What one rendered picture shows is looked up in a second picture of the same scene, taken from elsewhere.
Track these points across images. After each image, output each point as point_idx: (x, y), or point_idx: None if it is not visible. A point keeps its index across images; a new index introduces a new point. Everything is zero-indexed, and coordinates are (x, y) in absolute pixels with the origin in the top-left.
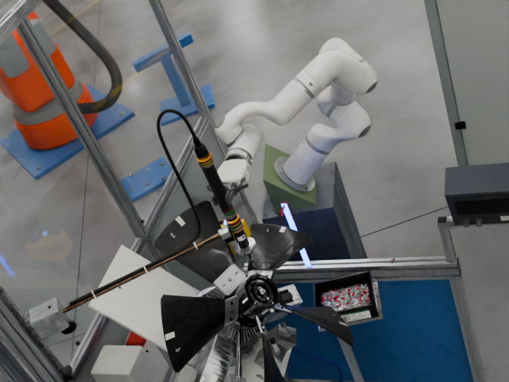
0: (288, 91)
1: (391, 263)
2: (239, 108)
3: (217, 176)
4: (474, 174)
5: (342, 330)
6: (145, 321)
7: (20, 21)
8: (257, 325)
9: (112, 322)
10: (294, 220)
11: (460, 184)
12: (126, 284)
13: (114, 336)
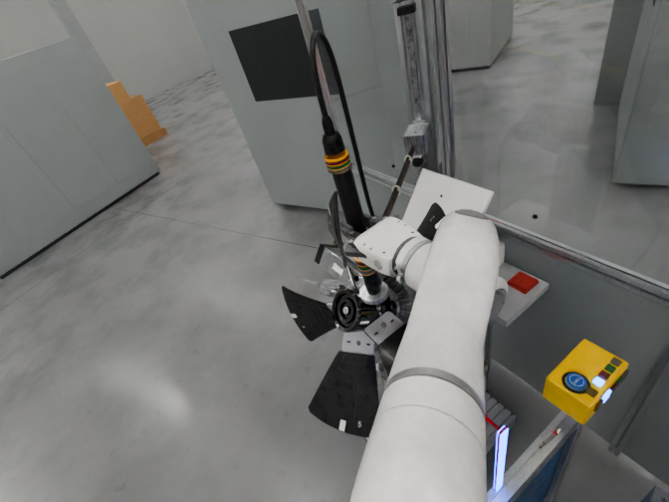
0: (419, 343)
1: None
2: (450, 231)
3: (338, 193)
4: None
5: (327, 411)
6: (412, 224)
7: None
8: (332, 302)
9: (545, 258)
10: (497, 452)
11: None
12: (445, 202)
13: (537, 264)
